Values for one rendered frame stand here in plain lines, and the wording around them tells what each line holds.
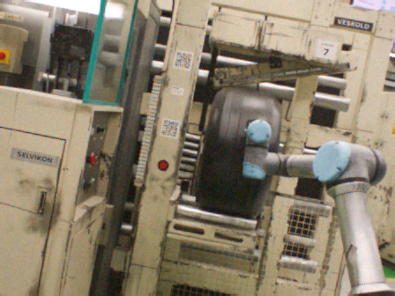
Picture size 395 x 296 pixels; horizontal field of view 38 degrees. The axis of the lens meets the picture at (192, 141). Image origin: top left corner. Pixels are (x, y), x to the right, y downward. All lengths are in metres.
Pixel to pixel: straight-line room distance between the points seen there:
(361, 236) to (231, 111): 0.93
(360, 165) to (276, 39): 1.24
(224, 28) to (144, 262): 1.11
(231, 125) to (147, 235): 0.61
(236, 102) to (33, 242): 0.97
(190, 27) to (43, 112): 0.86
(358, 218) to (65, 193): 0.88
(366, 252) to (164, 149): 1.16
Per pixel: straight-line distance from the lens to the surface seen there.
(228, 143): 2.23
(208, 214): 2.38
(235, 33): 2.71
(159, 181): 2.45
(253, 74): 2.82
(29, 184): 1.86
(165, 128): 2.43
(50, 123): 1.84
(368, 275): 1.52
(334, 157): 1.57
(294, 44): 2.72
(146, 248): 2.50
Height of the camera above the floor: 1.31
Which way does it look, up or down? 3 degrees down
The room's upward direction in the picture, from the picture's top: 11 degrees clockwise
